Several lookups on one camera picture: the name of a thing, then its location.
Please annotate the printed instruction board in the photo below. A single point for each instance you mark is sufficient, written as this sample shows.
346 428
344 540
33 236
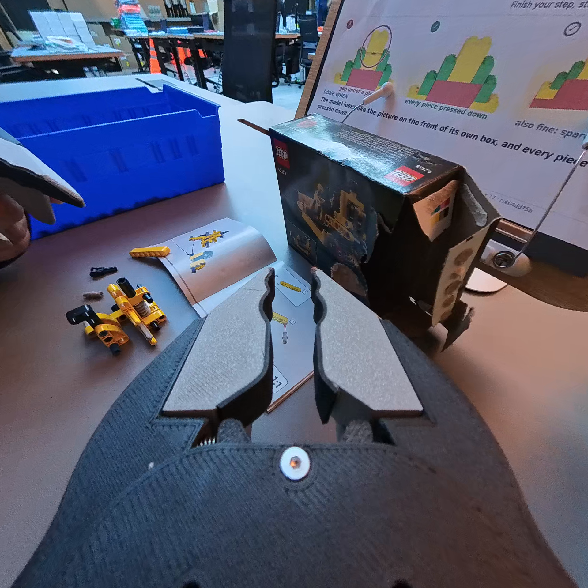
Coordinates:
459 55

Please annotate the silver stand base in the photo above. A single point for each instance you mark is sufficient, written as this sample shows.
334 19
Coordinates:
514 257

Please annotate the person's left hand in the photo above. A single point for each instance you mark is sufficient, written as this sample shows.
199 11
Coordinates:
11 229

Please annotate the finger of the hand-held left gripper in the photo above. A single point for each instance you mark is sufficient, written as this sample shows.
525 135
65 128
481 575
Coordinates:
27 177

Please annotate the orange traffic cone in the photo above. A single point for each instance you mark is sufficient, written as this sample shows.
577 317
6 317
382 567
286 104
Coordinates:
155 57

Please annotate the beige wooden peg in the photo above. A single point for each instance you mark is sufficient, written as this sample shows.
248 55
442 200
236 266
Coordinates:
379 93

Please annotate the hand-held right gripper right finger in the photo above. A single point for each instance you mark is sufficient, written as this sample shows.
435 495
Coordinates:
363 363

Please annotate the black lego box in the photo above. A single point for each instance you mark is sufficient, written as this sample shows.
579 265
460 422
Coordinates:
349 202

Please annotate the row of black tables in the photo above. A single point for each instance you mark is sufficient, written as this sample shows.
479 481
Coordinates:
183 41

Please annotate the stack of colourful boxes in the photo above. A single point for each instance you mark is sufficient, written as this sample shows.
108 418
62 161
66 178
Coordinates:
131 16

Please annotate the black office chair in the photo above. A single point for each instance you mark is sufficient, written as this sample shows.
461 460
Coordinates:
307 41

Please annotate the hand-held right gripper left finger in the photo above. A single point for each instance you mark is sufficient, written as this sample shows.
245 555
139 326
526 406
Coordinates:
220 349

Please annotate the black lego pin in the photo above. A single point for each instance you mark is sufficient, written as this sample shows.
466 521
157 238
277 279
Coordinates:
102 271

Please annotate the wooden table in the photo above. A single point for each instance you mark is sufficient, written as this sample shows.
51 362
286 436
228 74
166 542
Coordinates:
64 55

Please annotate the yellow lego assembly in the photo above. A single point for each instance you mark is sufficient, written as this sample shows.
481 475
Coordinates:
124 312

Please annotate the yellow lego beam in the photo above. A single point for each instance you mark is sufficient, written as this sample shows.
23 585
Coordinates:
149 251

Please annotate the blue plastic bin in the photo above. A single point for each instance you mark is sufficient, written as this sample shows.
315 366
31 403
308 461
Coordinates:
115 151

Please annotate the lego instruction booklet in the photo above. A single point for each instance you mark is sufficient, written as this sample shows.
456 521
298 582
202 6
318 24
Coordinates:
225 257

